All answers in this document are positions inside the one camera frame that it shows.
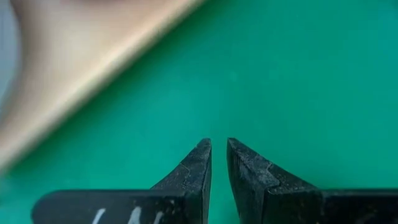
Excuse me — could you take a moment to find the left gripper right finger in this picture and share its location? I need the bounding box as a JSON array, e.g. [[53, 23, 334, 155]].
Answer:
[[226, 137, 398, 224]]

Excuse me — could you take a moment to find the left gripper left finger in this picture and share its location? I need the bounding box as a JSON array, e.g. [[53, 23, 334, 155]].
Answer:
[[30, 138, 213, 224]]

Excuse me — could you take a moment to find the green table mat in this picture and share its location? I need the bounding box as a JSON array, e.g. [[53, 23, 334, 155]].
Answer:
[[0, 0, 398, 224]]

